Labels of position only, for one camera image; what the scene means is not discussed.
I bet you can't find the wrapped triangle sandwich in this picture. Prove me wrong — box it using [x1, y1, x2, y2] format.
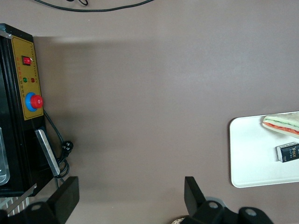
[261, 111, 299, 140]

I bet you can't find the black sealing machine yellow panel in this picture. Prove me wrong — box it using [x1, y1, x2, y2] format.
[0, 23, 61, 198]

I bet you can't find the small black white box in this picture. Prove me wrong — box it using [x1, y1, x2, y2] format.
[275, 141, 299, 163]

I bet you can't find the beige plastic tray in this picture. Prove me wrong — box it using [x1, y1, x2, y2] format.
[229, 113, 299, 189]

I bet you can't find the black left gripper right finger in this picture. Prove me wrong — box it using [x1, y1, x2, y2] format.
[184, 176, 238, 224]

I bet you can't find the looped black cable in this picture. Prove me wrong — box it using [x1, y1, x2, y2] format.
[66, 0, 89, 6]

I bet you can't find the clear plastic container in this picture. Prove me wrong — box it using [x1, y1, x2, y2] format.
[0, 127, 11, 186]

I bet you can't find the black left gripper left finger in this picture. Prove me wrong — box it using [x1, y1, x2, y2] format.
[24, 176, 80, 224]

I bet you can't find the wicker basket with foil trays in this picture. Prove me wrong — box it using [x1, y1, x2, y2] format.
[171, 216, 190, 224]

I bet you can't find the long black cable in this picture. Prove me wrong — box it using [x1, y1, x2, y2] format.
[34, 0, 153, 12]

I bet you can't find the black power cable with plug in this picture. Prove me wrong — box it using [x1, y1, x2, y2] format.
[43, 109, 74, 188]

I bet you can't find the white wire rack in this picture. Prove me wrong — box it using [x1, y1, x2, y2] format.
[0, 196, 30, 218]

